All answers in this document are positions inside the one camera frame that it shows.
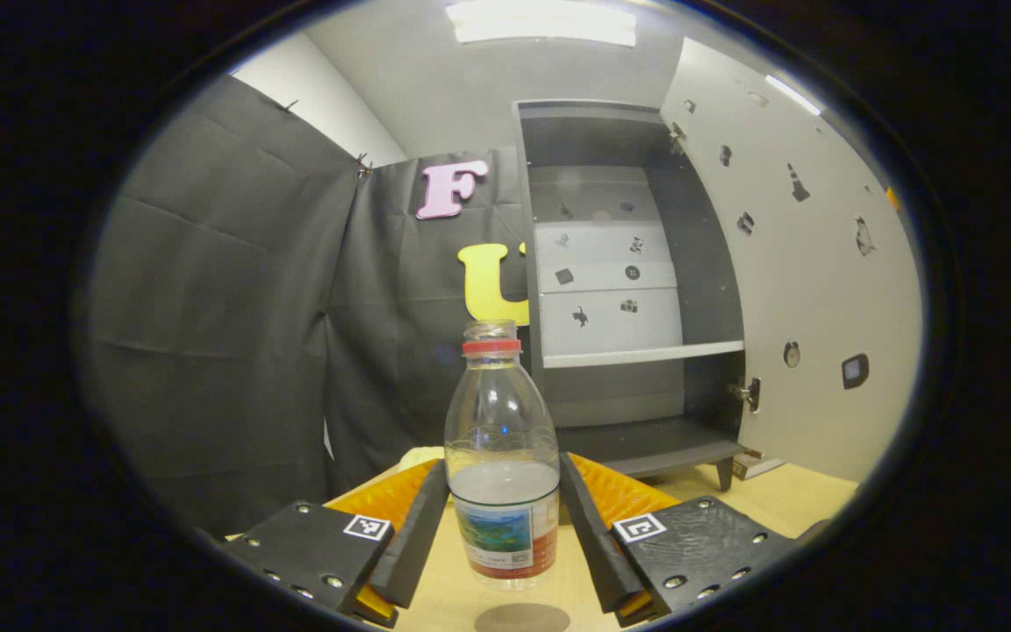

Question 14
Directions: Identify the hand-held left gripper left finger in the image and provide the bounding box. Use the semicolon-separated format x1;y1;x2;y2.
220;456;452;628

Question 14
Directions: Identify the grey cabinet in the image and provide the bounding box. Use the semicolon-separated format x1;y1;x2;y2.
514;98;748;492

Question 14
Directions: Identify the beige cabinet door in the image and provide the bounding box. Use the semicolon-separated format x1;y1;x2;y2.
659;37;923;484

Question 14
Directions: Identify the grey book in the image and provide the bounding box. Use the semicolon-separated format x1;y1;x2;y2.
731;450;785;481

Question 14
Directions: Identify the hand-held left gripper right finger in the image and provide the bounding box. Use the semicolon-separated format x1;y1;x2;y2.
558;451;798;628

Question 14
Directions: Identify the white cabinet shelf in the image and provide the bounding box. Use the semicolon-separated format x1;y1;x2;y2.
541;340;746;370

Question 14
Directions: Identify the black backdrop cloth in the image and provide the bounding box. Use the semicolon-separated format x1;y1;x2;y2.
80;75;533;536

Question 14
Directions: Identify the large ceiling light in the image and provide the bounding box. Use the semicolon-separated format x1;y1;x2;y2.
446;0;638;47

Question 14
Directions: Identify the clear plastic bottle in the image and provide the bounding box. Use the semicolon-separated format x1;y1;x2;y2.
443;320;562;591

